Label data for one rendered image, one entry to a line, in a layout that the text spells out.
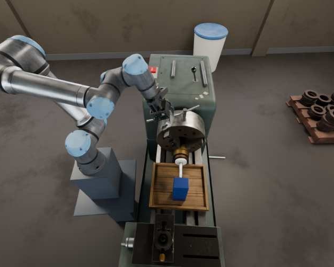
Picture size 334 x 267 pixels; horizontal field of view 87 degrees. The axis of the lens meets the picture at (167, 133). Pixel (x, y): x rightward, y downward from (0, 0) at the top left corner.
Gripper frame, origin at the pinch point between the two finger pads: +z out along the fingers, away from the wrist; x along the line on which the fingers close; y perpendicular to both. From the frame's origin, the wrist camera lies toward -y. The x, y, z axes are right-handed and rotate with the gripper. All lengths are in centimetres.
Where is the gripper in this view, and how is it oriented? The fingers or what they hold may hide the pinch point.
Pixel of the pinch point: (170, 120)
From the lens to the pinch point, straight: 86.5
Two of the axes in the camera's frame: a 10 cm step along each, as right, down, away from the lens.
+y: -0.5, 8.0, -6.0
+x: 9.2, -2.0, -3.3
